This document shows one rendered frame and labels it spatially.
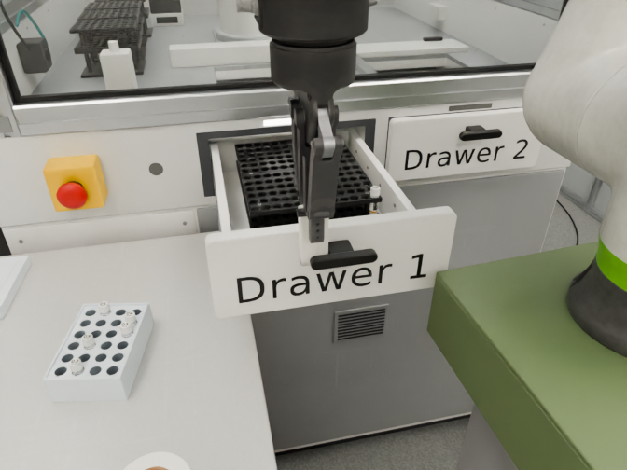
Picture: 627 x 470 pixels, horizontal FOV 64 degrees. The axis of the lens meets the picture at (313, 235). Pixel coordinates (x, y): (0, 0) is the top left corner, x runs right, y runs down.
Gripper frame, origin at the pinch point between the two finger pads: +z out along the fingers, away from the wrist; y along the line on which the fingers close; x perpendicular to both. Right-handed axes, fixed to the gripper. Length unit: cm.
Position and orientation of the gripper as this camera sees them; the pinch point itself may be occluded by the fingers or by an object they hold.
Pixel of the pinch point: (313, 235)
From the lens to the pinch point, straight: 54.0
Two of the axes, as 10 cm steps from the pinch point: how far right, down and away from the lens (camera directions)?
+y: 2.1, 5.4, -8.2
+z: 0.0, 8.3, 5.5
